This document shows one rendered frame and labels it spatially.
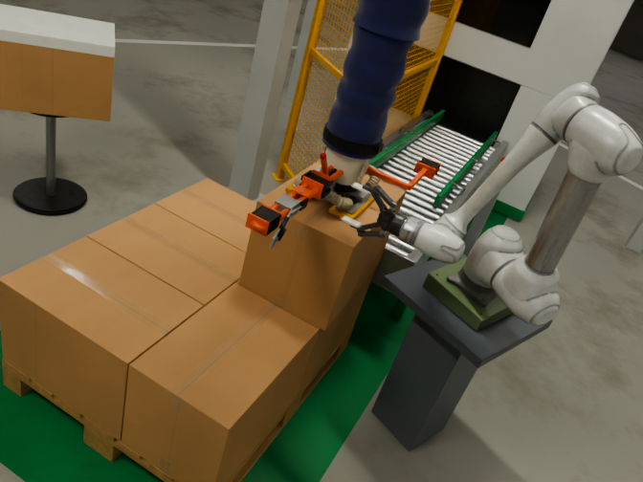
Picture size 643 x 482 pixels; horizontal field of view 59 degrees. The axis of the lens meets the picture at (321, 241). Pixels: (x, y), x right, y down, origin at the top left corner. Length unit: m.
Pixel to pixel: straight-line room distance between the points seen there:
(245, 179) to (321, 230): 1.86
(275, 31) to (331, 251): 1.77
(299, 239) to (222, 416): 0.67
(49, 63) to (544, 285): 2.46
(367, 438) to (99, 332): 1.26
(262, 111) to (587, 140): 2.29
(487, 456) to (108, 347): 1.75
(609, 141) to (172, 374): 1.46
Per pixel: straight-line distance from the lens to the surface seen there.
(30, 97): 3.27
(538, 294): 2.03
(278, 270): 2.18
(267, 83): 3.56
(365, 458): 2.60
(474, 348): 2.11
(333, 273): 2.08
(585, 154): 1.77
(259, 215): 1.72
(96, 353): 2.07
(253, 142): 3.71
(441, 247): 1.88
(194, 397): 1.90
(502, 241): 2.13
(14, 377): 2.56
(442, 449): 2.79
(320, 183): 1.98
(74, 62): 3.18
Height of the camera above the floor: 1.98
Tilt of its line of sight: 32 degrees down
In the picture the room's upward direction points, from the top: 17 degrees clockwise
